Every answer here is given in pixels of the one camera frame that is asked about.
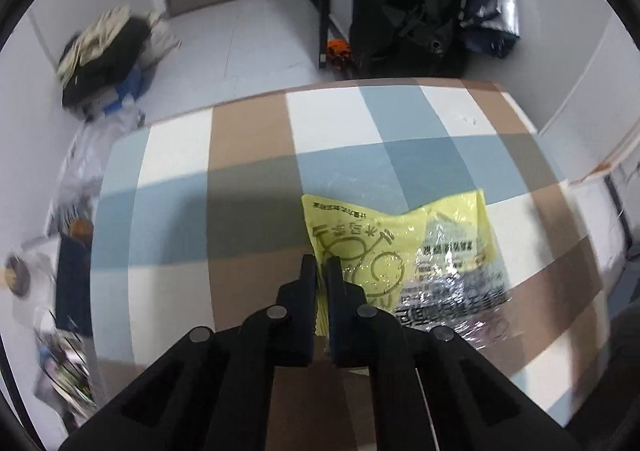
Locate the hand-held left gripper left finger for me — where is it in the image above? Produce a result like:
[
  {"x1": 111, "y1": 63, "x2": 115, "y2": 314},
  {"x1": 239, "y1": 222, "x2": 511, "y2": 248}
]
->
[{"x1": 59, "y1": 255, "x2": 318, "y2": 451}]

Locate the grey plastic bag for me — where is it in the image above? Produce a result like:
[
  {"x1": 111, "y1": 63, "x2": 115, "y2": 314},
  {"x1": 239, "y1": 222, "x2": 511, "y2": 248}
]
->
[{"x1": 47, "y1": 106, "x2": 148, "y2": 237}]

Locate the white wardrobe with wooden trim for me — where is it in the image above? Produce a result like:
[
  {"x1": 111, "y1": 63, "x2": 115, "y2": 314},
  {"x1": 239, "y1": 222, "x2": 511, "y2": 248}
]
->
[{"x1": 537, "y1": 11, "x2": 640, "y2": 184}]

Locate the orange and black object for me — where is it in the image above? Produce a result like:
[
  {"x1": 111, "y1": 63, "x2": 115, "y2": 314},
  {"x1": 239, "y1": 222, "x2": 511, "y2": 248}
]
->
[{"x1": 325, "y1": 38, "x2": 354, "y2": 70}]

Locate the black metal rack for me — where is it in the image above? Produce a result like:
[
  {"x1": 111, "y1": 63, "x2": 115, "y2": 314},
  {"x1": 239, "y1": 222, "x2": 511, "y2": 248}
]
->
[{"x1": 307, "y1": 0, "x2": 351, "y2": 74}]

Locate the checked tablecloth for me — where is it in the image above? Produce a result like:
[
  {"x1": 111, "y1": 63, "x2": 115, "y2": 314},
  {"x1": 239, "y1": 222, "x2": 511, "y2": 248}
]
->
[{"x1": 89, "y1": 77, "x2": 608, "y2": 427}]

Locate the dark blue notebook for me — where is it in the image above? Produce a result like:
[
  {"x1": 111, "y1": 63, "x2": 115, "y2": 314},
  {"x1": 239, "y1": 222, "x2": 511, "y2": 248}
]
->
[{"x1": 54, "y1": 235, "x2": 95, "y2": 338}]

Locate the black coat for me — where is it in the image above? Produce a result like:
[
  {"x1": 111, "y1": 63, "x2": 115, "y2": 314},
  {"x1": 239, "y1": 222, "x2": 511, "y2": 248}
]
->
[{"x1": 348, "y1": 0, "x2": 481, "y2": 79}]

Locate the cup with wooden sticks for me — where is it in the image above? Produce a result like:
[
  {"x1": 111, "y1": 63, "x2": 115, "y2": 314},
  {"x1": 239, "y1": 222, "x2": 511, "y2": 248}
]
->
[{"x1": 4, "y1": 253, "x2": 32, "y2": 299}]

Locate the beige garment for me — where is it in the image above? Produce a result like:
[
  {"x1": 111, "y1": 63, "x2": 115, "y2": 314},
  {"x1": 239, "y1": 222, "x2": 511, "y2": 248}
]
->
[{"x1": 55, "y1": 6, "x2": 132, "y2": 84}]

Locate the white box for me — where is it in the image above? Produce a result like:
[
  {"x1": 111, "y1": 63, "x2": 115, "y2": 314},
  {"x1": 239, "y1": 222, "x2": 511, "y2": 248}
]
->
[{"x1": 10, "y1": 236, "x2": 63, "y2": 332}]

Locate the white cloth bag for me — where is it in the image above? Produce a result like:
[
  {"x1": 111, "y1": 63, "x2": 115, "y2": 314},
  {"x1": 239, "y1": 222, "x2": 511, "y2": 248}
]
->
[{"x1": 140, "y1": 13, "x2": 182, "y2": 66}]

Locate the yellow plastic bag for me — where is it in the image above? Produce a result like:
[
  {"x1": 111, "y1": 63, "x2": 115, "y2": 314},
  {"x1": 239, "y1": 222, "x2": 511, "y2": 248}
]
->
[{"x1": 300, "y1": 187, "x2": 513, "y2": 362}]

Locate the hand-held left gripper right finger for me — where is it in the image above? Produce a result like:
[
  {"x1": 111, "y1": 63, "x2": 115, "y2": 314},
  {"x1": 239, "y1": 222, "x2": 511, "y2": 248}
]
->
[{"x1": 326, "y1": 257, "x2": 583, "y2": 451}]

